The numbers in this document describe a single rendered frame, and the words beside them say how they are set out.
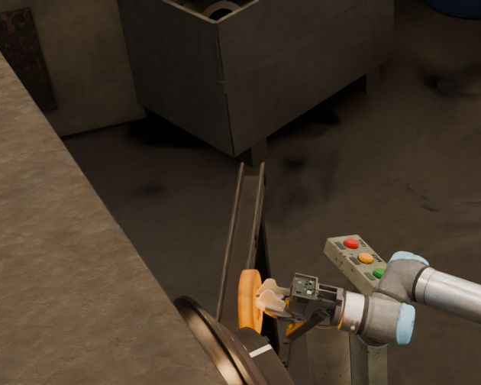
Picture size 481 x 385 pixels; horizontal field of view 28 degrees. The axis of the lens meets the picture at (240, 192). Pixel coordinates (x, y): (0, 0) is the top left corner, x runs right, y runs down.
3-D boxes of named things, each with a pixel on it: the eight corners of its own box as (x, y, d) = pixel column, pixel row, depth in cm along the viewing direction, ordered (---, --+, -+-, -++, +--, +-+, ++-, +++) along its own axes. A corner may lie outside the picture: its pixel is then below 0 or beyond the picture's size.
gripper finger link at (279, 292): (250, 270, 215) (291, 279, 215) (246, 288, 219) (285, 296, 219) (249, 279, 213) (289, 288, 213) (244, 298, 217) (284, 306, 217)
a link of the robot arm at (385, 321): (404, 348, 219) (414, 344, 210) (350, 337, 219) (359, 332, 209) (411, 308, 222) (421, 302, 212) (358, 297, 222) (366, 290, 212)
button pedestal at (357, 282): (369, 434, 295) (365, 291, 256) (328, 382, 312) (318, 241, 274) (412, 411, 300) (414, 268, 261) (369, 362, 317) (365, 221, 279)
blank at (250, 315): (234, 310, 207) (250, 310, 206) (242, 255, 218) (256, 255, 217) (244, 351, 218) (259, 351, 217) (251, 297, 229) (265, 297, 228)
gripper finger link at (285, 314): (266, 296, 216) (304, 304, 216) (265, 302, 217) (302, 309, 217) (264, 312, 212) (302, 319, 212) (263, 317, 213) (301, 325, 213)
